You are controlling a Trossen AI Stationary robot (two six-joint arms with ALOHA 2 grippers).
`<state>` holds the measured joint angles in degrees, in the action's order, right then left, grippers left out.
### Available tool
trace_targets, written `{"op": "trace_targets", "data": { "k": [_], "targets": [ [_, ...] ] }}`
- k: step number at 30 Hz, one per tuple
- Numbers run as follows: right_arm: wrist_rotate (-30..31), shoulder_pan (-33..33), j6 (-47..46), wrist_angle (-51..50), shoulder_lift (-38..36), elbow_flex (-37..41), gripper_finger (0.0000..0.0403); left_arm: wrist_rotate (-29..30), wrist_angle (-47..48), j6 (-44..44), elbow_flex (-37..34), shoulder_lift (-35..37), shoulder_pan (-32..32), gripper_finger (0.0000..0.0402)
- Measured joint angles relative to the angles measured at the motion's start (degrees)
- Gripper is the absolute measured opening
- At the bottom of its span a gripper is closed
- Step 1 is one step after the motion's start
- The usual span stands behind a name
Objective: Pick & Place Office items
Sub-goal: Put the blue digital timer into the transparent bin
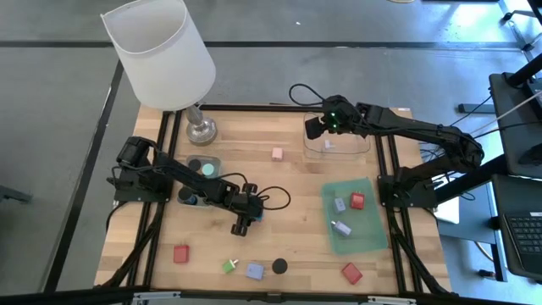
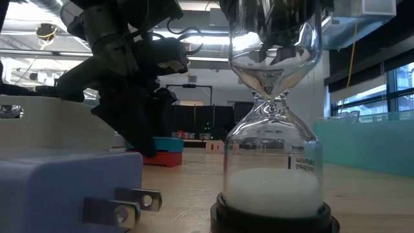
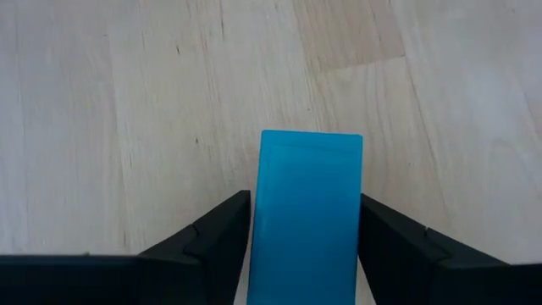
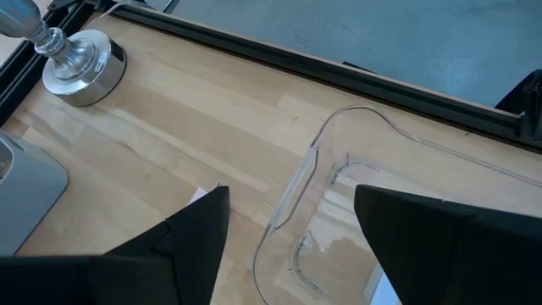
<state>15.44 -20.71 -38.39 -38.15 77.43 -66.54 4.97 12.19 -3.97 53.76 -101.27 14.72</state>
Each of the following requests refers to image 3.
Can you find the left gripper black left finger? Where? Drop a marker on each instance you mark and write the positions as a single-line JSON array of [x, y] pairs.
[[148, 279]]

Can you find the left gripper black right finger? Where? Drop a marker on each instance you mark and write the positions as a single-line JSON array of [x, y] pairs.
[[444, 275]]

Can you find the teal box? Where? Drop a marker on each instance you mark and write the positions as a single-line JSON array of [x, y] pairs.
[[305, 220]]

